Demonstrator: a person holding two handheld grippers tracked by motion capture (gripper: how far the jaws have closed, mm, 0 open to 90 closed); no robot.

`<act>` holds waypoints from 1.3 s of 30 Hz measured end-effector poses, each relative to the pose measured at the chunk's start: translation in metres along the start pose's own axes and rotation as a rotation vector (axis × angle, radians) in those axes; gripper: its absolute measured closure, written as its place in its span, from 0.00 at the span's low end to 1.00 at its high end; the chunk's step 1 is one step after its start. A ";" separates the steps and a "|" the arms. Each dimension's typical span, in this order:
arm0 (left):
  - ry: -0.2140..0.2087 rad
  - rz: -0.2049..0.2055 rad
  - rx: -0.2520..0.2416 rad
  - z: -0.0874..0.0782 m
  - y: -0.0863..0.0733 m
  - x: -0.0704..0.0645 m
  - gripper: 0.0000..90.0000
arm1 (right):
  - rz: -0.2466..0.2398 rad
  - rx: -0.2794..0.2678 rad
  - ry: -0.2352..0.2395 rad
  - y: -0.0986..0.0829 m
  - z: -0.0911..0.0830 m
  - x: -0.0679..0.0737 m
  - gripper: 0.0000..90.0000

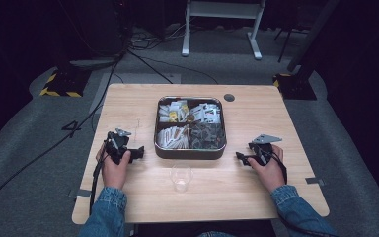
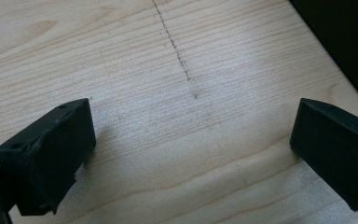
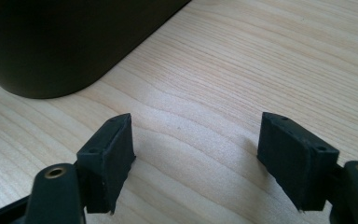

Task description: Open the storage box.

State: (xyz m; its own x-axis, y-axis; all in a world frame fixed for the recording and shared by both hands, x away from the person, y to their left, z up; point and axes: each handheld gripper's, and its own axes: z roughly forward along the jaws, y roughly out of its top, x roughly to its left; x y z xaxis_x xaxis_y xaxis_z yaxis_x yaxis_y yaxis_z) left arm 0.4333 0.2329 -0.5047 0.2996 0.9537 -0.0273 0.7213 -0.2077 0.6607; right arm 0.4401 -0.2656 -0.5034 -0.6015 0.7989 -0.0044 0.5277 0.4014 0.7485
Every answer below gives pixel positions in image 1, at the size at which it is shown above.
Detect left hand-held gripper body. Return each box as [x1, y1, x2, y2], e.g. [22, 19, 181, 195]
[103, 127, 133, 166]

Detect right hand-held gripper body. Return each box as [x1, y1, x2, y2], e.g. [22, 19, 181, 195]
[248, 133, 283, 166]

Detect clear plastic cup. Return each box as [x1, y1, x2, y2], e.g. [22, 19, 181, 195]
[169, 163, 194, 194]

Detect brown compartment box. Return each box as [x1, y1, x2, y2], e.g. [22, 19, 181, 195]
[153, 95, 228, 161]

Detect person's right hand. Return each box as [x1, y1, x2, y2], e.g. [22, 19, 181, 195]
[247, 144, 287, 194]

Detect person's left hand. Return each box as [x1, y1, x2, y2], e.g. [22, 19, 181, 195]
[96, 144, 133, 191]

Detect pile of white brown sticks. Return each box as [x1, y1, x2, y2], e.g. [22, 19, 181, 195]
[156, 125, 190, 150]

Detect pile of dark packets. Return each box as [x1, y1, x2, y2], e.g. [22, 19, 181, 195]
[189, 122, 227, 150]

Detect pile of white yellow packets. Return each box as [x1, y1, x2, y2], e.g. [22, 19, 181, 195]
[158, 100, 190, 123]

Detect pile of white black-striped packets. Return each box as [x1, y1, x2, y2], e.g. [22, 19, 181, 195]
[189, 102, 222, 124]

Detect grey tape piece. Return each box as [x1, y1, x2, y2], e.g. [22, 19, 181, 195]
[74, 188, 94, 198]
[304, 176, 326, 187]

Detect black yellow-striped stand base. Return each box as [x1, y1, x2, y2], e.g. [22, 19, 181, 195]
[39, 66, 92, 99]
[272, 72, 318, 101]

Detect person's denim trousers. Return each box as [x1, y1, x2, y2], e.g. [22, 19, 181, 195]
[195, 230, 240, 237]

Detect black tripod legs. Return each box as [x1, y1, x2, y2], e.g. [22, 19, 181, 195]
[273, 26, 311, 64]

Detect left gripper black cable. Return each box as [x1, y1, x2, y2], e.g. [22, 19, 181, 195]
[89, 139, 111, 216]

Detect long black floor cable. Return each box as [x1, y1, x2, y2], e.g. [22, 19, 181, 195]
[0, 53, 124, 228]

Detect thin black floor cable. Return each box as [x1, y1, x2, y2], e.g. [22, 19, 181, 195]
[140, 56, 219, 85]
[127, 49, 175, 85]

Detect bundle of floor cables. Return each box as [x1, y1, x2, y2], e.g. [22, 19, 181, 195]
[129, 23, 187, 51]

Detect grey slanted metal post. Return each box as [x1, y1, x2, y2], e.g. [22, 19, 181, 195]
[287, 0, 341, 73]

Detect white metal stand frame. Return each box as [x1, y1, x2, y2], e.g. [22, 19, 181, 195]
[181, 0, 267, 61]

